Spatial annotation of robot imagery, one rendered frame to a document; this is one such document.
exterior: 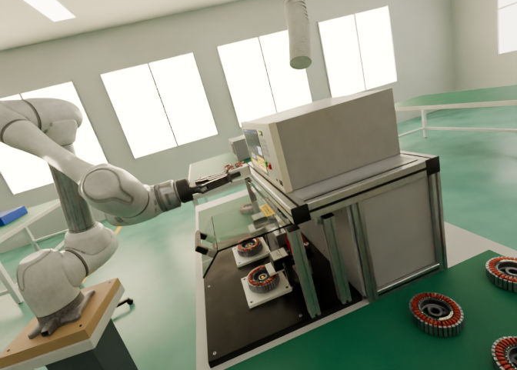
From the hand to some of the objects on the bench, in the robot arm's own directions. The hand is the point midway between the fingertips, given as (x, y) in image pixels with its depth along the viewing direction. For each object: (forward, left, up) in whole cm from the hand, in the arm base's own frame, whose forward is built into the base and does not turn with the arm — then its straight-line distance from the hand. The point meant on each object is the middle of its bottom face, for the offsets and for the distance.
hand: (239, 172), depth 84 cm
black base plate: (-2, +9, -43) cm, 44 cm away
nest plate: (-3, +21, -41) cm, 46 cm away
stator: (-4, -3, -40) cm, 40 cm away
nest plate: (-4, -3, -41) cm, 42 cm away
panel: (+22, +9, -41) cm, 48 cm away
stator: (-3, +21, -40) cm, 45 cm away
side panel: (+36, -24, -44) cm, 62 cm away
